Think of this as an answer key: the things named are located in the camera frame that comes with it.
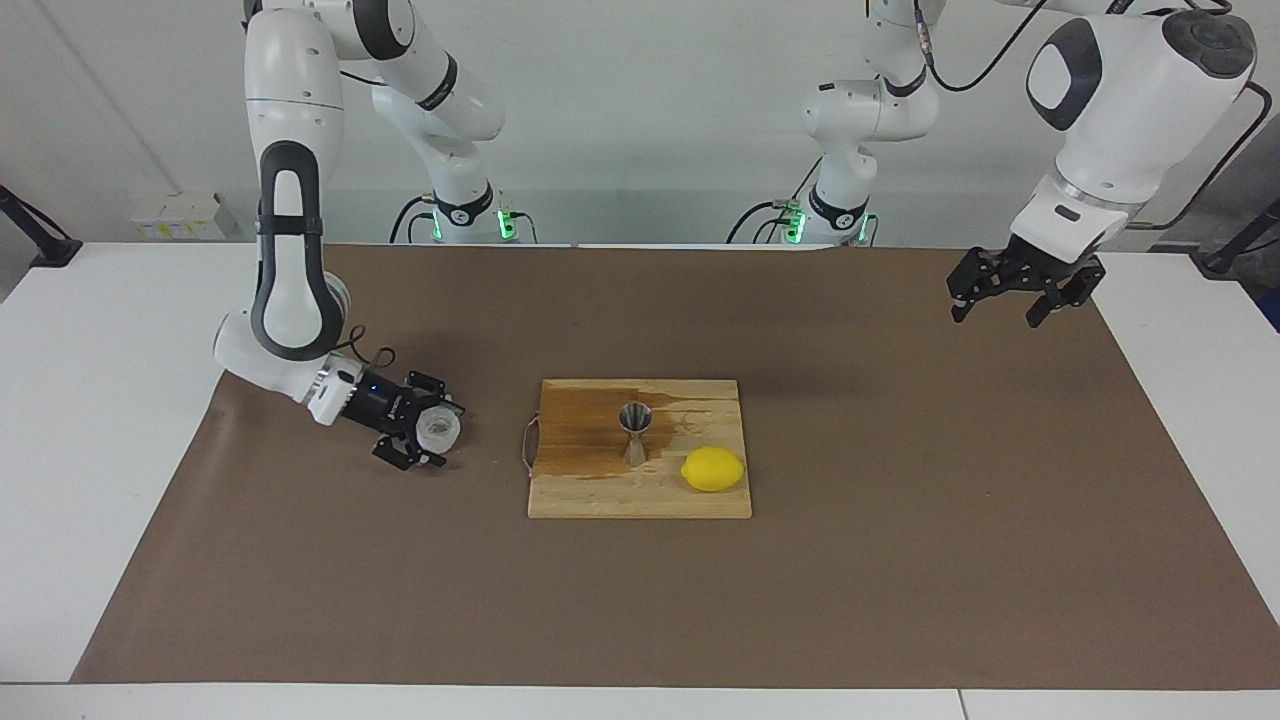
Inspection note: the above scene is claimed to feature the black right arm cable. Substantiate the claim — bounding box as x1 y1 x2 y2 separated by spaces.
338 322 397 373

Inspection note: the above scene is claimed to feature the yellow lemon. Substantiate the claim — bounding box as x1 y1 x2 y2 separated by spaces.
680 446 747 494

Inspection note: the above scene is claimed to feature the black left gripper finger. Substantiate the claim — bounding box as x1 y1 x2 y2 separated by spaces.
1026 261 1107 330
946 249 1002 324

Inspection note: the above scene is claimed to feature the brown table mat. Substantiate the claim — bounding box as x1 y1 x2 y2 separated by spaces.
70 243 1280 691

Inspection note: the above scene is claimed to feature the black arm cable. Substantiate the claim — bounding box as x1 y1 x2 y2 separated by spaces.
338 322 397 373
910 0 1274 231

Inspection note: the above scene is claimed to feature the black base cable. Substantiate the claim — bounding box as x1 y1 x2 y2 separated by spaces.
727 158 827 244
389 195 441 244

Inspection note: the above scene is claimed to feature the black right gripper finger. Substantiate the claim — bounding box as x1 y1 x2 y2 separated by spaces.
372 431 448 472
404 370 467 414

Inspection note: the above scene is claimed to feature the steel double jigger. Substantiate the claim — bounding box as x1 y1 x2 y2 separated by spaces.
617 401 654 467

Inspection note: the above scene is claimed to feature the clear plastic cup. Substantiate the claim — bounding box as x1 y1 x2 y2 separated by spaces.
415 405 463 456

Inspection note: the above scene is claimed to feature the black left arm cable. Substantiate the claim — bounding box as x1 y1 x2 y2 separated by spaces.
910 0 1274 231

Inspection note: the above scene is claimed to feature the black clamp stand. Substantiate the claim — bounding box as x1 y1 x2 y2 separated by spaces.
0 185 83 269
1200 198 1280 277

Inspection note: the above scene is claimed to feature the wooden cutting board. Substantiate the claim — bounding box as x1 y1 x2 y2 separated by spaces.
527 378 753 520

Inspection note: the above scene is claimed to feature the white wall power strip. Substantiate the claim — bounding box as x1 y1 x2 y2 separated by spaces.
130 193 224 241

